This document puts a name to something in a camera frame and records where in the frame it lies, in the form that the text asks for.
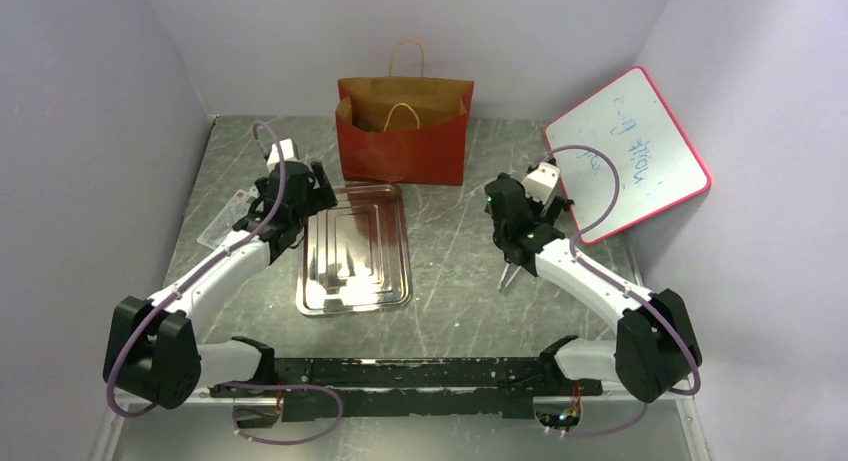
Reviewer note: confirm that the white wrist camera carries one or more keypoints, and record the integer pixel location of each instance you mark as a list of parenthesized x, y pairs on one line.
[(540, 183), (283, 151)]

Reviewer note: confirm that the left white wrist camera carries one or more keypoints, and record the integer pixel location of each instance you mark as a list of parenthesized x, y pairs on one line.
[(283, 151)]

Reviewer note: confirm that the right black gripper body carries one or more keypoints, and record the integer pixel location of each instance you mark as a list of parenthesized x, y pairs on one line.
[(514, 259)]

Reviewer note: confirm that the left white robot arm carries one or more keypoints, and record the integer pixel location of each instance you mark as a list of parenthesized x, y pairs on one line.
[(153, 351)]

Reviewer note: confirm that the red paper bag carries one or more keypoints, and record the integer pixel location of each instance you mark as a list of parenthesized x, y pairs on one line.
[(403, 129)]

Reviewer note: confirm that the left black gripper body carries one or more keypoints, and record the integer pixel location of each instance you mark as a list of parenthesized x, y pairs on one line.
[(317, 199)]

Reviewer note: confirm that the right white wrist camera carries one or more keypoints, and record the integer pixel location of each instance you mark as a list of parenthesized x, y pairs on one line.
[(540, 183)]

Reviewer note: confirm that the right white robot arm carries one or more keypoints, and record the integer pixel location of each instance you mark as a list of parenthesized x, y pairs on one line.
[(654, 347)]

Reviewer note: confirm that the clear plastic packet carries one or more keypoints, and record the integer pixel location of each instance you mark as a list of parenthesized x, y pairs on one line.
[(220, 226)]

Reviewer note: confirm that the pink framed whiteboard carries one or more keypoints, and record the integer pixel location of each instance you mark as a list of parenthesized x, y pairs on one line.
[(624, 157)]

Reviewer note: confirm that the silver metal tray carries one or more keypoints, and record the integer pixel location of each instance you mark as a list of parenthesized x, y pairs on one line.
[(356, 257)]

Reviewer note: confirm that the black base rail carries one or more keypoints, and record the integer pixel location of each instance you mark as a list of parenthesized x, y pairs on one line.
[(321, 388)]

